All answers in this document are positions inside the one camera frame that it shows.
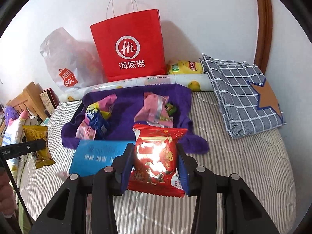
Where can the blue cookie packet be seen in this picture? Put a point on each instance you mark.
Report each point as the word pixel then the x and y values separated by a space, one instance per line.
pixel 98 124

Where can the patterned cover book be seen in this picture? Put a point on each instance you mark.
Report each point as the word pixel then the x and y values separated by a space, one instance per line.
pixel 48 102

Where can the green snack packet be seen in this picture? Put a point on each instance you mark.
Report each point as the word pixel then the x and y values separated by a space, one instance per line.
pixel 170 109

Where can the white plastic shopping bag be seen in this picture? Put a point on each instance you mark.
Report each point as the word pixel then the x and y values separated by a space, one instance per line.
pixel 63 61

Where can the yellow chips bag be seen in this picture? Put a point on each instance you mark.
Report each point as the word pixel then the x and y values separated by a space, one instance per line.
pixel 185 67

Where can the pink yellow snack packet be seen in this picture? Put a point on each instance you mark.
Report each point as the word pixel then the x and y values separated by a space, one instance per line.
pixel 102 107

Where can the wooden headboard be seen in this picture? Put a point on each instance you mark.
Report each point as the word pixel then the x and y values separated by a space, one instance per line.
pixel 26 97

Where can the purple towel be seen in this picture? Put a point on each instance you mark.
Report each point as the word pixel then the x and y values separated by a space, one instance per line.
pixel 126 102

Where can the white strawberry snack packet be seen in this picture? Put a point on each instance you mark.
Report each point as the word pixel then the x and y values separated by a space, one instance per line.
pixel 62 174

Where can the purple plush toy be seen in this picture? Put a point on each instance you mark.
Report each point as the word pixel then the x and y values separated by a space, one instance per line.
pixel 11 115

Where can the blue tissue pack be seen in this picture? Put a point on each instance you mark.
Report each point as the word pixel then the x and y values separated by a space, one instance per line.
pixel 97 156

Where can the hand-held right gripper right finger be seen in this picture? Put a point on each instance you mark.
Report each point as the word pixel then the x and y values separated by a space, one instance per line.
pixel 183 173

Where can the pink peach snack packet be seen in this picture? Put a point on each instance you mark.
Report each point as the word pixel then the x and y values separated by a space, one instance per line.
pixel 84 131

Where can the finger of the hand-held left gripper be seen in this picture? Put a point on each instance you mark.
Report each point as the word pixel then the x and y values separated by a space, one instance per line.
pixel 26 148

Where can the red paper bag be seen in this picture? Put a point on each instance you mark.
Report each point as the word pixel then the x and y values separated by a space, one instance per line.
pixel 129 48

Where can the blue checked cloth with star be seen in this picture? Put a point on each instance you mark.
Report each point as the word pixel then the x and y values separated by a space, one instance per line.
pixel 236 97

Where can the person's left hand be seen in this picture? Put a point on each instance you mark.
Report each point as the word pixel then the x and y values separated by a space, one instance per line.
pixel 6 195

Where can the white pink plush toy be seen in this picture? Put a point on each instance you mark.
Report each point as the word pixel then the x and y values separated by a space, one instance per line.
pixel 15 130

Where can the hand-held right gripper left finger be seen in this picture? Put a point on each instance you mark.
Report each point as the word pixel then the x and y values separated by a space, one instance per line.
pixel 128 168

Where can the lemon print rolled mat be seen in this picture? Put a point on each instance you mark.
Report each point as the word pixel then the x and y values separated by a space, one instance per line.
pixel 151 80

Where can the wooden door frame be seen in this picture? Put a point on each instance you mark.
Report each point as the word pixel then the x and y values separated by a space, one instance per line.
pixel 263 24

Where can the pink clear snack packet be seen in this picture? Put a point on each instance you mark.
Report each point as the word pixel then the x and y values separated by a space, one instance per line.
pixel 153 109

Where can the red snack packet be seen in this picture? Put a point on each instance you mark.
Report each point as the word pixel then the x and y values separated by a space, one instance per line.
pixel 153 158

